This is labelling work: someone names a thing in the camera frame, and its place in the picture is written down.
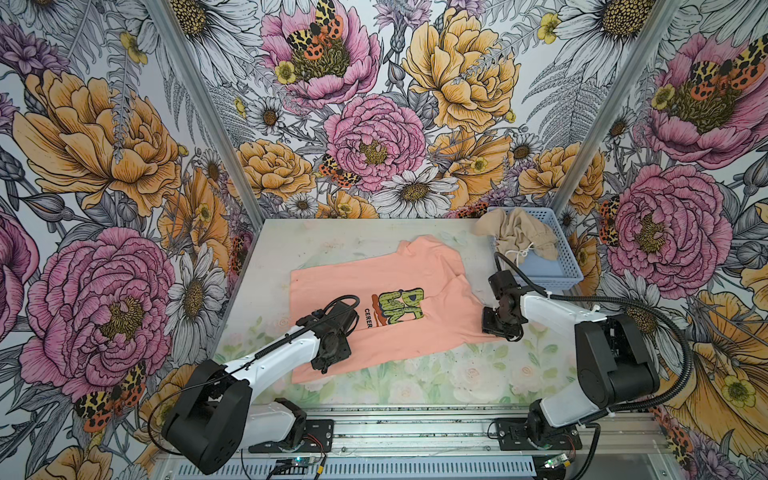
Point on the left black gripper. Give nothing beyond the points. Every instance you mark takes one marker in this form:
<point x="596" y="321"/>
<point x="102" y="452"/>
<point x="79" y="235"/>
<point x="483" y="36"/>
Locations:
<point x="342" y="354"/>

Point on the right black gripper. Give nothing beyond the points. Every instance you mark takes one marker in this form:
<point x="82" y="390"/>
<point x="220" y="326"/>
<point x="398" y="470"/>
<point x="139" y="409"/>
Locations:
<point x="488" y="327"/>

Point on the pink printed t-shirt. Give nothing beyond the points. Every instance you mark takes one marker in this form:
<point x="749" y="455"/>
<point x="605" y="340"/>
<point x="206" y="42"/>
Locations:
<point x="414" y="302"/>

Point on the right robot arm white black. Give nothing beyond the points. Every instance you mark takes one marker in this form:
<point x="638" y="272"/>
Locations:
<point x="613" y="364"/>

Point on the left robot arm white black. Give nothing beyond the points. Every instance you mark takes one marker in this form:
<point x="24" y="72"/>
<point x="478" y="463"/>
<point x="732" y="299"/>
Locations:
<point x="214" y="415"/>

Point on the light blue plastic basket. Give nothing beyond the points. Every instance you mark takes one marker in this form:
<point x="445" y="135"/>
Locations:
<point x="560" y="274"/>

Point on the beige drawstring garment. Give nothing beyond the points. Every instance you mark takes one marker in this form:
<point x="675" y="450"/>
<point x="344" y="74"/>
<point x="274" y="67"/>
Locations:
<point x="517" y="233"/>

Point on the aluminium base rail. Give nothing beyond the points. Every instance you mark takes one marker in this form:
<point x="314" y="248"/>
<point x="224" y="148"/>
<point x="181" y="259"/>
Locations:
<point x="413" y="430"/>

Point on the white vented cable duct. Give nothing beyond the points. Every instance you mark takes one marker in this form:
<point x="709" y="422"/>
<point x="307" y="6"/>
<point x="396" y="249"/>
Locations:
<point x="467" y="467"/>

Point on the right aluminium frame post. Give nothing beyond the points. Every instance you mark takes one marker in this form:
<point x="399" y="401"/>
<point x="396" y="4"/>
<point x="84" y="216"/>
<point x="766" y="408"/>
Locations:
<point x="650" y="37"/>

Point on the aluminium frame post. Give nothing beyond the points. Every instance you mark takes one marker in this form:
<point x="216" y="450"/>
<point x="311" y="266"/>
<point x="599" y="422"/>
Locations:
<point x="172" y="36"/>
<point x="650" y="37"/>

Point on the left aluminium frame post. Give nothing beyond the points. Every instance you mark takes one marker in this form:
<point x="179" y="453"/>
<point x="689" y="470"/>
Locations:
<point x="172" y="36"/>

